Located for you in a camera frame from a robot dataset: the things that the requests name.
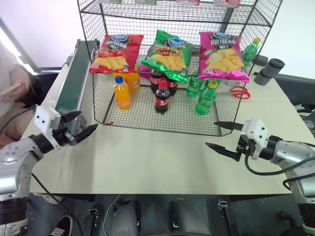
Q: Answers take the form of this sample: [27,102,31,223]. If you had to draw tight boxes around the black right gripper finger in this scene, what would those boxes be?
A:
[205,142,243,162]
[214,121,245,132]

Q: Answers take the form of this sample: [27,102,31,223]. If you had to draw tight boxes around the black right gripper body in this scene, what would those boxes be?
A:
[235,134,257,157]

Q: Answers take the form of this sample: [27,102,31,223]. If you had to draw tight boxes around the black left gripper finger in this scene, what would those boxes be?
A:
[73,123,99,145]
[60,110,83,124]

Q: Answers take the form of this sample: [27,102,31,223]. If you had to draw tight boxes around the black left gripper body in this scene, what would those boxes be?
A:
[51,122,77,147]

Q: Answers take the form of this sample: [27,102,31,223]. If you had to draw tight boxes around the green conveyor belt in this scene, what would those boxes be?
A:
[53,38,100,135]

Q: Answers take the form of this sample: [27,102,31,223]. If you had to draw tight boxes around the green soda bottle yellow cap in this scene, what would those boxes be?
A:
[241,37,261,68]
[194,80,220,117]
[186,70,205,97]

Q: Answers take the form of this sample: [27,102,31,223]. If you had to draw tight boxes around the orange soda bottle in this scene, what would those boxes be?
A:
[113,71,142,93]
[112,75,132,111]

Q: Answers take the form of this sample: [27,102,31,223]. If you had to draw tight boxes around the white smartphone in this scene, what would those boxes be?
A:
[0,82,23,97]

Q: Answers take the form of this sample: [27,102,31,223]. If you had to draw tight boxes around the pink potato chips bag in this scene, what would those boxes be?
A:
[197,31,251,83]

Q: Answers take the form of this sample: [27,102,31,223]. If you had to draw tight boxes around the dark grey cylinder roll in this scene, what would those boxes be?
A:
[253,58,286,86]

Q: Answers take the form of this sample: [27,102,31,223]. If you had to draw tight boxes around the cola bottle red label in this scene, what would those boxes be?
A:
[150,69,168,94]
[167,77,179,97]
[154,82,171,116]

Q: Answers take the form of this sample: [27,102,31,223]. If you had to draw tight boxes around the seated person beige clothes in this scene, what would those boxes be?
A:
[0,45,48,148]

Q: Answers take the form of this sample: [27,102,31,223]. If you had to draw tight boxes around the red potato chips bag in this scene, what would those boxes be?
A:
[89,33,144,75]

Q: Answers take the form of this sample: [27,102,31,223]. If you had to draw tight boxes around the dark grey rounded shape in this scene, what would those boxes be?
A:
[169,198,210,236]
[112,198,141,236]

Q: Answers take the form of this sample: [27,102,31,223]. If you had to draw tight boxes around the black white sneaker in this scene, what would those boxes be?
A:
[48,214,75,236]

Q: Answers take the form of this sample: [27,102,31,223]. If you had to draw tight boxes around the green potato chips bag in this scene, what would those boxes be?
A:
[140,29,195,84]

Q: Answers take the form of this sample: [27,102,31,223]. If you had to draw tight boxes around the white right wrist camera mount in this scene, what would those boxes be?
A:
[240,118,269,160]

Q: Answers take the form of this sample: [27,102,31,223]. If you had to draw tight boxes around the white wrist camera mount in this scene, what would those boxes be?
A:
[33,105,62,149]
[240,118,269,160]

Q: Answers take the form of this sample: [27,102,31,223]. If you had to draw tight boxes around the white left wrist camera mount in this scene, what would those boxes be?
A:
[33,105,62,149]

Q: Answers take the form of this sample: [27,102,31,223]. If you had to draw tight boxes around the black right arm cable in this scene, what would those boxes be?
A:
[244,135,315,190]

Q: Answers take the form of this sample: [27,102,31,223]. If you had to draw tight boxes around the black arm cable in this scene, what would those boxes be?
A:
[0,105,37,136]
[244,135,315,190]

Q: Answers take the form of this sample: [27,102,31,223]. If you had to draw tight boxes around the red handled scissors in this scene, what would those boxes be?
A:
[230,85,252,100]

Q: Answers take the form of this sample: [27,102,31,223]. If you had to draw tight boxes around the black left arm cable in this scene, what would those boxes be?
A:
[0,105,37,136]

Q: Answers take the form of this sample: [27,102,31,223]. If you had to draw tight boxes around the black wire mesh shelf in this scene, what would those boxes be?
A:
[76,0,284,137]

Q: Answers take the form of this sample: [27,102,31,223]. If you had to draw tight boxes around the black strap with buckle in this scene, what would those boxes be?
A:
[217,200,238,236]
[85,208,101,236]

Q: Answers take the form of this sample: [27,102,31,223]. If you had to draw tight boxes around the black device with cables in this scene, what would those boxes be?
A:
[293,102,315,135]

